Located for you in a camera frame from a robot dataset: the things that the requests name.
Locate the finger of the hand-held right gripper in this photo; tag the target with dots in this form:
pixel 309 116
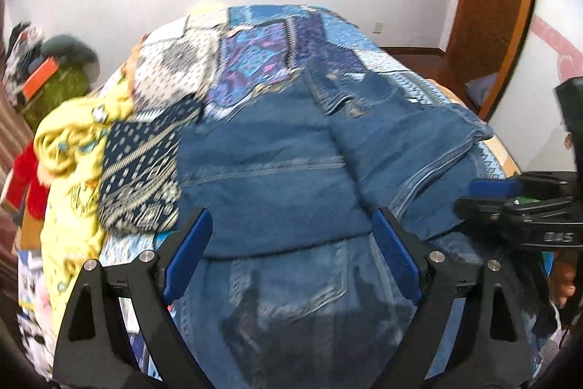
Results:
pixel 492 211
pixel 494 188

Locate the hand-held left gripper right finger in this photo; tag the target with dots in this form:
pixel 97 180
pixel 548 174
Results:
pixel 395 254

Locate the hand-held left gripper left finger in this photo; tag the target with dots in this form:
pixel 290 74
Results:
pixel 189 254

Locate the blue denim jeans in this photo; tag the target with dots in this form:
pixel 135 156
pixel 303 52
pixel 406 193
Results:
pixel 273 188

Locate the person's right hand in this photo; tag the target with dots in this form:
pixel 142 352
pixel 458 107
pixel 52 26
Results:
pixel 564 286

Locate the navy gold patterned cloth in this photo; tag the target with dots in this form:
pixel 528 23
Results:
pixel 136 170

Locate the light blue pillow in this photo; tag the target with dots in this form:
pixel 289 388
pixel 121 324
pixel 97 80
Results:
pixel 483 88

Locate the yellow printed cloth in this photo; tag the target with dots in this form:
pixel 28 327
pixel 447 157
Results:
pixel 68 152

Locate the white printed cloth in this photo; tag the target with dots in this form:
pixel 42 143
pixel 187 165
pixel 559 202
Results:
pixel 34 316

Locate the red cloth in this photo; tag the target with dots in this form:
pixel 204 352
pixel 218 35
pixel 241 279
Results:
pixel 27 179

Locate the white diamond patterned cloth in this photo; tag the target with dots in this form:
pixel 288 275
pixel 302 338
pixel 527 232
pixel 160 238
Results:
pixel 168 65

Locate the blue patchwork bedspread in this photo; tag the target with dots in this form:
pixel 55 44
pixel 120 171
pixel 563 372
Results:
pixel 259 51

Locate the orange box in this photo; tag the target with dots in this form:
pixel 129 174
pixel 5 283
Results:
pixel 40 78

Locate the grey cushion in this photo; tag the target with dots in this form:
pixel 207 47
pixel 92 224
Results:
pixel 68 49

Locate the black white printed bag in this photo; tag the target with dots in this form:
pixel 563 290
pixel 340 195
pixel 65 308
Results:
pixel 20 51

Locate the pink wall decoration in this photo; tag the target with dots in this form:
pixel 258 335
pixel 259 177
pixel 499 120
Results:
pixel 560 47

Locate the wall socket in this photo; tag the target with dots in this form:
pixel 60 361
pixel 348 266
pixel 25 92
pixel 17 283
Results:
pixel 378 27

